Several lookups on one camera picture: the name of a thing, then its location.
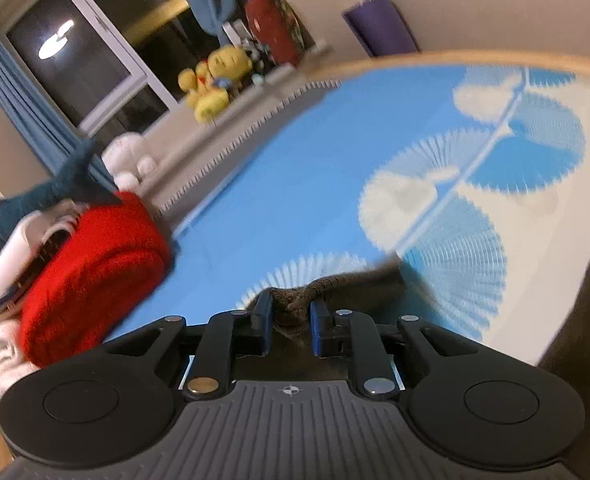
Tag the blue curtain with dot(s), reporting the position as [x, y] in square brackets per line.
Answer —
[169, 36]

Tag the dark brown corduroy pants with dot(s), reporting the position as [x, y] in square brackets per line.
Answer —
[380, 291]

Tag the yellow plush toy pile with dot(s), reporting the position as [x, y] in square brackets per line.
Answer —
[210, 84]

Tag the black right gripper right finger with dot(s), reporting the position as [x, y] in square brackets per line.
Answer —
[467, 401]

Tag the blue white patterned bedsheet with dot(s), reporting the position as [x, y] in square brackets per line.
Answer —
[476, 176]

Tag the folded red fuzzy blanket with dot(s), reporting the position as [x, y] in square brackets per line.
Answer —
[114, 260]

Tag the stacked white folded bedding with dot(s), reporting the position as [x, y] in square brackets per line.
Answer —
[30, 247]

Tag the purple bag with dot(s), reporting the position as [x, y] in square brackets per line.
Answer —
[380, 28]

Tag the dark teal shark plush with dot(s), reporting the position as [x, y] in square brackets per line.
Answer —
[72, 182]

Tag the white plush toy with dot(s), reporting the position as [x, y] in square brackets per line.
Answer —
[128, 160]

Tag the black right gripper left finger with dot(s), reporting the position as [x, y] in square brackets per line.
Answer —
[116, 400]

